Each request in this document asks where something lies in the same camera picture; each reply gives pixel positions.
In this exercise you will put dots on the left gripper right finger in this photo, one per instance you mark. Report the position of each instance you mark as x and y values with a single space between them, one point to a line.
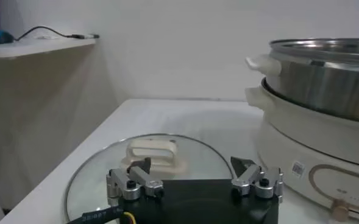
249 176

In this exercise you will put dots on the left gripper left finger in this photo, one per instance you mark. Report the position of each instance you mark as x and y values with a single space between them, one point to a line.
142 178

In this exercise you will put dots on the perforated steel steamer basket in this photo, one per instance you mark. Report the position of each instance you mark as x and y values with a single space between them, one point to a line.
319 88

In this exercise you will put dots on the cream electric cooker pot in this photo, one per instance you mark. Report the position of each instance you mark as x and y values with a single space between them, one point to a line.
304 143

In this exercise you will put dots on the black silver USB adapter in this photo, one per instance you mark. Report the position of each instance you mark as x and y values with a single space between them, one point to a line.
92 36

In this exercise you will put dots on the white side table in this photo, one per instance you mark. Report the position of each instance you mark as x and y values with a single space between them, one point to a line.
30 47

